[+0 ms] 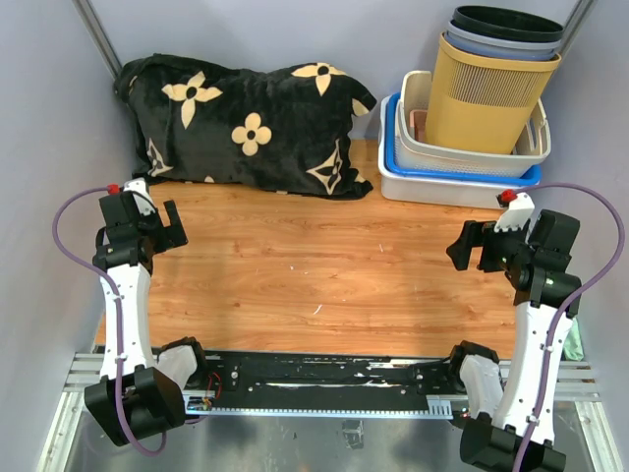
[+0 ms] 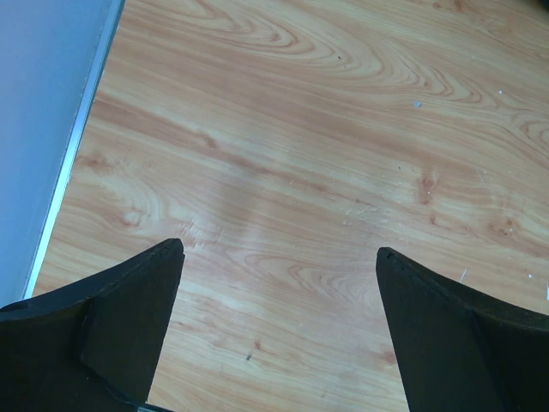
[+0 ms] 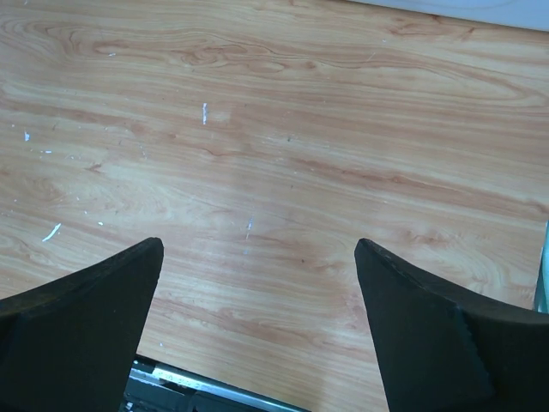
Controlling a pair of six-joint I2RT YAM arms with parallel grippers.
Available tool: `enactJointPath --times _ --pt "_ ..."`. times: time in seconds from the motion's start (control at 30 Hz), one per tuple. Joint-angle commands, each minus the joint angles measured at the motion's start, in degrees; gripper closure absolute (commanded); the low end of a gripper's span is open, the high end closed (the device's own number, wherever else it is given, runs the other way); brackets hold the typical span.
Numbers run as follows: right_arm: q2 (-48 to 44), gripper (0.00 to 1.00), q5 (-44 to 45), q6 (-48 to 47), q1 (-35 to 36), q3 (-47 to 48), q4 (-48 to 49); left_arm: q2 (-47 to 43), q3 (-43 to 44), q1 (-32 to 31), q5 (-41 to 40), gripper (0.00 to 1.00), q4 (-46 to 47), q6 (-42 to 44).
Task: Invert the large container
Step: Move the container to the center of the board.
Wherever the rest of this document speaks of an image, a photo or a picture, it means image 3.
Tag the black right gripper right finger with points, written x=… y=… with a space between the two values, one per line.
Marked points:
x=442 y=347

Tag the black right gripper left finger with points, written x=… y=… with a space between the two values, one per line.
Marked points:
x=69 y=344

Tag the green cloth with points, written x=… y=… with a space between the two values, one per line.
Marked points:
x=541 y=290

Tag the black mounting rail plate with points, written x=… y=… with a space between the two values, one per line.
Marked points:
x=156 y=386

